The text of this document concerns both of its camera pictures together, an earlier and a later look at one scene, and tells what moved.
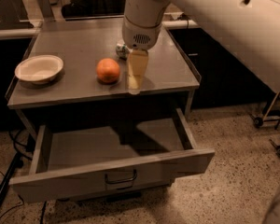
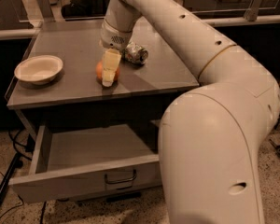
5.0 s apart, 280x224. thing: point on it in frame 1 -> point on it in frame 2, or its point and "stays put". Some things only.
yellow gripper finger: (136, 69) -> (110, 61)
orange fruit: (107, 71) stays put
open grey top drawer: (80, 161) stays put
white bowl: (39, 70) stays put
